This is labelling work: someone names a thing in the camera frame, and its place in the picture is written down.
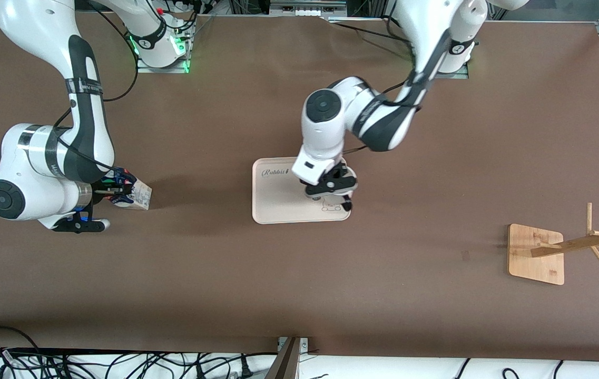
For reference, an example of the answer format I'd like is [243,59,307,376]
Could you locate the blue milk carton green cap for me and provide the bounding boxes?
[104,169,153,211]

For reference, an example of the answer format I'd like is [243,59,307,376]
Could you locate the cream tray with bear print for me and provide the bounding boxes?
[252,157,351,225]

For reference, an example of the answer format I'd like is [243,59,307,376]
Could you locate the grey power strip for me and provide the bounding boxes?
[269,0,348,17]

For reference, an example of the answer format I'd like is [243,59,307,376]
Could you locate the wooden mug rack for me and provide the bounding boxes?
[508,203,599,286]

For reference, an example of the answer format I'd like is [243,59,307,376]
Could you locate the black looping arm cable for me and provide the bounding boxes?
[89,0,140,102]

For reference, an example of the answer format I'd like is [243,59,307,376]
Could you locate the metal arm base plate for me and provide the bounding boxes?
[135,24,191,74]
[434,50,470,79]

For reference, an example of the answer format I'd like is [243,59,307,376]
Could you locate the black base cable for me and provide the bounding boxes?
[328,16,416,45]

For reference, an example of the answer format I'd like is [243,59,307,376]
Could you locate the aluminium profile post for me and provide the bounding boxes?
[267,336,310,379]

